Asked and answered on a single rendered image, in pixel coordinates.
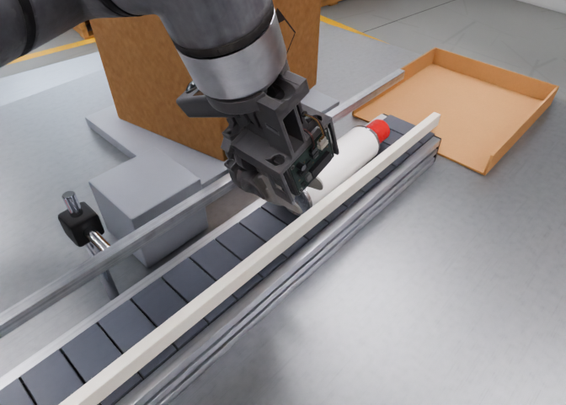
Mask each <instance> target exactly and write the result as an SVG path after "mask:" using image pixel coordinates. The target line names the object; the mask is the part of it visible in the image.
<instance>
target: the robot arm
mask: <svg viewBox="0 0 566 405"><path fill-rule="evenodd" d="M148 14H156V15H157V16H158V17H159V18H160V19H161V21H162V22H163V25H164V27H165V29H166V30H167V31H168V34H169V36H170V38H171V40H172V41H173V43H174V45H175V48H176V50H177V52H178V53H179V55H180V57H181V59H182V61H183V63H184V64H185V66H186V68H187V70H188V72H189V74H190V76H191V77H192V79H193V80H192V81H190V83H189V84H188V85H187V88H186V89H185V91H184V92H183V93H182V94H181V95H180V96H179V97H178V98H177V99H176V103H177V105H178V106H179V107H180V108H181V109H182V110H183V111H184V112H185V113H186V115H187V116H188V117H190V118H214V117H227V122H228V123H229V126H228V127H227V128H226V129H225V130H224V131H223V132H222V134H223V136H224V137H223V141H222V145H221V149H222V150H224V151H225V153H226V156H227V158H228V160H227V161H226V162H225V163H224V166H225V167H226V168H227V169H228V171H229V174H230V177H231V179H232V181H233V182H234V183H235V184H236V185H237V186H238V187H239V188H240V189H242V190H244V191H245V192H247V193H251V194H254V195H257V196H258V197H260V198H261V199H263V200H266V201H268V202H270V203H272V204H274V205H283V206H285V207H286V208H288V209H290V210H293V211H295V212H296V213H298V214H301V213H302V209H301V207H300V206H299V205H298V204H297V203H296V202H295V201H294V199H295V196H299V195H300V194H301V193H302V192H303V191H304V189H305V188H306V187H310V188H313V189H317V190H322V189H323V182H322V180H321V179H320V178H319V177H318V175H319V174H320V173H321V172H322V171H323V169H324V168H325V167H326V166H327V165H328V164H329V163H330V161H331V160H332V158H333V157H334V154H336V155H339V147H338V143H337V139H336V135H335V131H334V123H333V119H332V117H331V116H329V115H326V114H324V113H322V112H320V111H318V110H316V109H314V108H311V107H309V106H307V105H305V104H303V103H301V101H302V100H303V99H304V98H305V96H306V95H307V94H308V93H309V92H310V90H309V87H308V83H307V79H306V78H304V77H301V76H299V75H297V74H295V73H293V72H290V68H289V64H288V61H287V59H286V46H285V42H284V40H283V36H282V33H281V30H280V25H279V22H278V19H277V16H276V13H275V8H274V4H273V1H272V0H0V68H1V67H4V66H6V65H7V64H9V63H10V62H12V61H14V60H16V59H18V58H20V57H21V56H24V55H26V54H28V53H30V52H31V51H33V50H35V49H37V48H38V47H40V46H42V45H43V44H45V43H47V42H49V41H50V40H53V39H55V38H56V37H57V36H59V35H62V34H63V33H65V32H67V31H68V30H70V29H72V28H73V27H75V26H77V25H79V24H80V23H82V22H85V21H88V20H90V19H101V18H119V17H138V16H142V15H148ZM328 129H329V131H328ZM329 132H330V135H329ZM330 136H331V139H332V142H331V139H330Z"/></svg>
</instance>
